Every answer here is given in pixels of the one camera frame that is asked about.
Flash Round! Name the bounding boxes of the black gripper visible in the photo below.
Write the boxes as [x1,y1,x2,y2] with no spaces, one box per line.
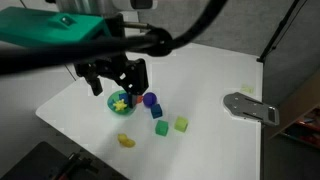
[73,53,150,109]

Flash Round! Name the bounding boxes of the yellow gear toy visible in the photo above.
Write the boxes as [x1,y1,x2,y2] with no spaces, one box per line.
[112,98,129,113]

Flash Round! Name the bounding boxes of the green blue bowl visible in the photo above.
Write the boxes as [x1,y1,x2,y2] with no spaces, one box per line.
[106,89,137,117]

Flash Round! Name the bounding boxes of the blue toy block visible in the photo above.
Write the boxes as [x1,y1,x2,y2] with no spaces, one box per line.
[118,93,130,104]

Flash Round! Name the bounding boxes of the yellow duck toy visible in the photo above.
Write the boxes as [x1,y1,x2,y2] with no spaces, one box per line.
[117,133,137,149]

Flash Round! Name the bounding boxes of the green cube block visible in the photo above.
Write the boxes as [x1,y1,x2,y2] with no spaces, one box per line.
[154,119,169,137]

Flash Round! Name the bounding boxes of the wooden toy shelf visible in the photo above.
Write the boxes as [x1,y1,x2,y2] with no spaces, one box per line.
[269,71,320,149]

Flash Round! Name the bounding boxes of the purple ball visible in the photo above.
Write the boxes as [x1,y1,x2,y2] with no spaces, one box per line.
[142,92,158,108]

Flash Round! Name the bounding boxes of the blue cube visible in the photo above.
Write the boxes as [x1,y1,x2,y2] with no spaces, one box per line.
[150,103,164,120]

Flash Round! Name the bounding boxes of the lime green cube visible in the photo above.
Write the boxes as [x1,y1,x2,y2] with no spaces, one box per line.
[173,115,189,133]

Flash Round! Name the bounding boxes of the black equipment case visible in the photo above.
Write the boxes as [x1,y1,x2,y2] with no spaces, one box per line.
[0,141,129,180]

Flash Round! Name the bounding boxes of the pale yellow tape patch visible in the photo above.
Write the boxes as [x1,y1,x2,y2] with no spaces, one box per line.
[240,84,255,94]

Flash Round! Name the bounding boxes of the grey metal mounting plate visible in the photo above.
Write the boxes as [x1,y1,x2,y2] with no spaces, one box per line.
[222,92,280,127]

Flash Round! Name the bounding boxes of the black tripod stand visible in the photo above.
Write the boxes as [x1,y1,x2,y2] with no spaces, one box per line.
[256,0,308,64]

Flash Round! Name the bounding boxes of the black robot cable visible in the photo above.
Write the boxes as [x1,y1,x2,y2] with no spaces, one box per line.
[0,0,229,76]

